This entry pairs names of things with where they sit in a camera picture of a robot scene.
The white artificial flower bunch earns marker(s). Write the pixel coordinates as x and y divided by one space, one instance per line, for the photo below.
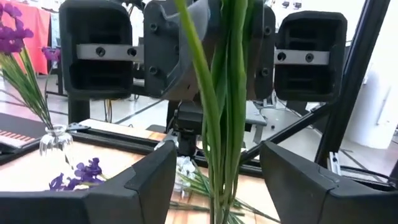
185 169

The magenta artificial flower bunch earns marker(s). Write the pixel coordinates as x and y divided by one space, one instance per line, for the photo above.
28 90
231 93

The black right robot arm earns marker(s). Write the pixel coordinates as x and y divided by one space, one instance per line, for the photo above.
188 124

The black frame post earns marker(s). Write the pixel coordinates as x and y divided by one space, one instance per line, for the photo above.
78 110
357 62

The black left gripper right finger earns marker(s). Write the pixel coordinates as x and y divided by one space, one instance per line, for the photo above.
326 205

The clear ribbed glass vase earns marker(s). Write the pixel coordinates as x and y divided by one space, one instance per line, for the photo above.
56 143

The white cylindrical container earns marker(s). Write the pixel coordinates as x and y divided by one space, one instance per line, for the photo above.
373 109

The blue artificial flower bunch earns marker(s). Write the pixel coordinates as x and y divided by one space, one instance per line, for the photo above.
88 171

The red partition cloth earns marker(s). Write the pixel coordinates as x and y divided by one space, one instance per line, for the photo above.
37 37

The grey metal plate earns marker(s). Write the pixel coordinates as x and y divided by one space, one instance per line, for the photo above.
256 115

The black frame brace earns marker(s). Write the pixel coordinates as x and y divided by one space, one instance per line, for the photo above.
289 129

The pink striped panel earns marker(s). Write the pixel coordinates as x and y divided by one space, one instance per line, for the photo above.
15 138

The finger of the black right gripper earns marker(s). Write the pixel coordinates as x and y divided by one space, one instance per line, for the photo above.
264 46
158 46

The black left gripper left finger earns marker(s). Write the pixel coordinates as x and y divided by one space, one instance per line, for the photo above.
93 208

